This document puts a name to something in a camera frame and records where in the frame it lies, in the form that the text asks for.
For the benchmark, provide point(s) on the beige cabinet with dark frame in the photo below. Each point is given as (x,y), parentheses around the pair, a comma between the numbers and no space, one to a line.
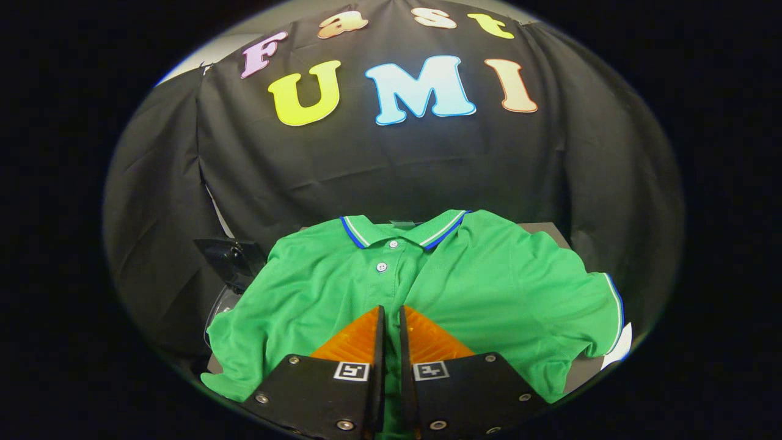
(544,232)

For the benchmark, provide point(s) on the black backdrop cloth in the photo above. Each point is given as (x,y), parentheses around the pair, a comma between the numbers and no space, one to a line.
(397,165)

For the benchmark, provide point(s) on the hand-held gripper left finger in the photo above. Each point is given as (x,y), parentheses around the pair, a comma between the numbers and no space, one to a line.
(376,366)

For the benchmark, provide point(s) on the green polo shirt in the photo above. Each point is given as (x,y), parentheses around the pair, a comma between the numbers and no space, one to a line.
(489,287)

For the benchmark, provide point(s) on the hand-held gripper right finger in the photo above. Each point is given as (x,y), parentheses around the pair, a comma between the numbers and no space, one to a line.
(408,366)

